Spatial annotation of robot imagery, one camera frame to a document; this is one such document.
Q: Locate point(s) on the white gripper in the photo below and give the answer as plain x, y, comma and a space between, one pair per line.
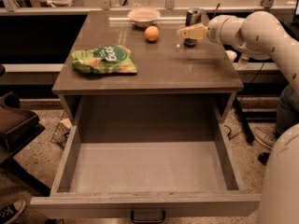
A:
217, 30

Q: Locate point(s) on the redbull can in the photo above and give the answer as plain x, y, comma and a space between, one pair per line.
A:
193, 16

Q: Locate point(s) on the grey drawer cabinet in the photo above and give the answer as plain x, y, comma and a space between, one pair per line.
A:
165, 66

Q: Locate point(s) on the open top drawer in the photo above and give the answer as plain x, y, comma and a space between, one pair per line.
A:
147, 153

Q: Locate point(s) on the white paper cup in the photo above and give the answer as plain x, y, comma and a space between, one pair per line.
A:
232, 55

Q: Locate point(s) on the orange fruit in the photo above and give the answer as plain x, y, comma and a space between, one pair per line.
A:
151, 33

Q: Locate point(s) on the white bowl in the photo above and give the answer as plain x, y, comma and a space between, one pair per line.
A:
144, 17

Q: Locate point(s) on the clear water bottle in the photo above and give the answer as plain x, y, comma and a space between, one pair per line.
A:
243, 61

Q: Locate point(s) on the green chip bag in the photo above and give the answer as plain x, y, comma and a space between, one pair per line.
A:
104, 60

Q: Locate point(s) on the black table leg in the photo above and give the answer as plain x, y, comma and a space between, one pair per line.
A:
247, 130

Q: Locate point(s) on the grey sneaker right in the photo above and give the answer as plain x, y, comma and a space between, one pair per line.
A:
265, 138

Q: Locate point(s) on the person leg in jeans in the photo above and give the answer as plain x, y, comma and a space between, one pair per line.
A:
287, 110

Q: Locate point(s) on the black chair base right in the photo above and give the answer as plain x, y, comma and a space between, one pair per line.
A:
263, 158

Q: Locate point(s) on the black chair left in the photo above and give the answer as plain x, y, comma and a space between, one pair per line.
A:
18, 128

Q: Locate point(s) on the black sneaker bottom left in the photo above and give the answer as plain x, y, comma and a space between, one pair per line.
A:
10, 213

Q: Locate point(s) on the wire basket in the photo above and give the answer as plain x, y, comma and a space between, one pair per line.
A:
62, 131

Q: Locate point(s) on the black drawer handle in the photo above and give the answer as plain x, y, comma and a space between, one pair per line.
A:
135, 219

